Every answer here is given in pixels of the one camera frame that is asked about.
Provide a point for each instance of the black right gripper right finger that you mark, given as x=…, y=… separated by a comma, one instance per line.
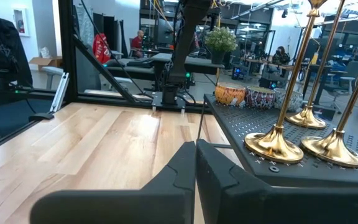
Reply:
x=228, y=193

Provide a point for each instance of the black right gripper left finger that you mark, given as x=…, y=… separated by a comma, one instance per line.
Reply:
x=172, y=186

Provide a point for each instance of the short gold candlestick holder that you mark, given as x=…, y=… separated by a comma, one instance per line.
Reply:
x=273, y=146

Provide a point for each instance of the striped tin yellow candle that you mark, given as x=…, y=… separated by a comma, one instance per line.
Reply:
x=259, y=98

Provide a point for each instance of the tall gold candlestick holder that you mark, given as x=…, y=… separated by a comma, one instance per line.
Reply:
x=305, y=119
x=332, y=149

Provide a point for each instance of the blue grey patterned candle tin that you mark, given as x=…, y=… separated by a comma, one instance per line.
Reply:
x=280, y=99

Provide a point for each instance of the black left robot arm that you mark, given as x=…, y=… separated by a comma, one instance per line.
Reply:
x=186, y=46

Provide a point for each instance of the black perforated metal shelf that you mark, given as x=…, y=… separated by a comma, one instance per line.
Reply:
x=247, y=124

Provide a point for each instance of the person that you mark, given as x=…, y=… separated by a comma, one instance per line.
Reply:
x=137, y=42
x=280, y=56

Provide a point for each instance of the silver aluminium extrusion bar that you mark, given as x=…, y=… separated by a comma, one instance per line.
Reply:
x=59, y=93

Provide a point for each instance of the potted plant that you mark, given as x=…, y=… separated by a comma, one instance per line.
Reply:
x=221, y=40

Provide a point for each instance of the red hanging garment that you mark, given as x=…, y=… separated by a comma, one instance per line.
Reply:
x=101, y=49

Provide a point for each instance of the grey office chair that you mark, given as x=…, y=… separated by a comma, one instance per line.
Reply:
x=342, y=81

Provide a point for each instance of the cardboard box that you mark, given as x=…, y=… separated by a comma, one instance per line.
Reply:
x=43, y=60

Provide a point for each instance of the black hanging jacket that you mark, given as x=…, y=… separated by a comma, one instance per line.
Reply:
x=2, y=46

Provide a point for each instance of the black aluminium table frame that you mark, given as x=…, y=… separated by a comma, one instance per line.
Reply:
x=67, y=46

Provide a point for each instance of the white wall cabinet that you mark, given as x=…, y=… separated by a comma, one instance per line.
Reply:
x=21, y=21

